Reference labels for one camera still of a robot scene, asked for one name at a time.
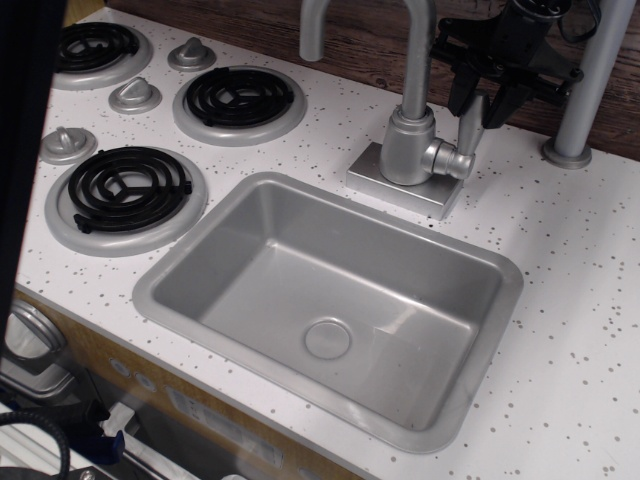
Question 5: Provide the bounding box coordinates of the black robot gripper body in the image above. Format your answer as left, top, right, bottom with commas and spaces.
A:
431, 12, 584, 105

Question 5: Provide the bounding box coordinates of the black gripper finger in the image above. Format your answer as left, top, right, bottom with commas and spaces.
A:
448, 64, 483, 117
483, 82, 534, 130

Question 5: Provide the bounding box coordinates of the silver faucet lever handle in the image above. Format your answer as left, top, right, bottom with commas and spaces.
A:
422, 90, 490, 180

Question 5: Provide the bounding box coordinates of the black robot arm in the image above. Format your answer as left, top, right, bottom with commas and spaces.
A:
431, 1, 584, 129

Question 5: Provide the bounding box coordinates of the grey support pole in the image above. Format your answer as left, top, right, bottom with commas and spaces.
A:
542, 0, 636, 170

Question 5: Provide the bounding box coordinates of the silver toy faucet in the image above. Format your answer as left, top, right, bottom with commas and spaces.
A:
298, 0, 466, 221

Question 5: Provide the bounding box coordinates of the back right stove burner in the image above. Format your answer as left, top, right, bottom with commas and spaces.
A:
172, 66, 307, 147

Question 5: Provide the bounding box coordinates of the stove burner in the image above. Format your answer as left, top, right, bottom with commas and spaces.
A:
52, 22, 153, 91
44, 146, 208, 257
172, 66, 307, 147

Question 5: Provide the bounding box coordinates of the grey plastic sink basin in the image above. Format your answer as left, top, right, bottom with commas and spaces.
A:
133, 172, 524, 454

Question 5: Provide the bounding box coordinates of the silver stove knob rear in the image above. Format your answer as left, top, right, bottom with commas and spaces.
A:
167, 37, 217, 72

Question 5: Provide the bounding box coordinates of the silver stove knob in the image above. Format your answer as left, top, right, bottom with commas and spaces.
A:
167, 37, 217, 72
40, 127, 97, 165
108, 77, 162, 115

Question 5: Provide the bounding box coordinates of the silver stove knob middle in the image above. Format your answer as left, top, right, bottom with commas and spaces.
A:
108, 77, 162, 115

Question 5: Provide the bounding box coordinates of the front right stove burner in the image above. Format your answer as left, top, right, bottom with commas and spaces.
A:
44, 146, 208, 257

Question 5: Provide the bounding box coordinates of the back left stove burner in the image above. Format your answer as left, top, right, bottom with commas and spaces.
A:
52, 22, 153, 91

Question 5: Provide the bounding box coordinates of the silver stove knob front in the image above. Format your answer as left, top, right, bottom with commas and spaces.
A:
40, 127, 97, 165

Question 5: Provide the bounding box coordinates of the blue clamp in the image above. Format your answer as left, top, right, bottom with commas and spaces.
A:
94, 430, 126, 465

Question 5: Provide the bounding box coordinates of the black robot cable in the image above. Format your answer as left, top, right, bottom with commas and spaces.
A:
554, 0, 604, 45

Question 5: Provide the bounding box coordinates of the dark blurry foreground post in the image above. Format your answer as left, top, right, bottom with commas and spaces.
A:
1, 1, 66, 331

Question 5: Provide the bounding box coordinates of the black coiled cable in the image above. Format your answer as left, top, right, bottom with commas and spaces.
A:
0, 407, 71, 474

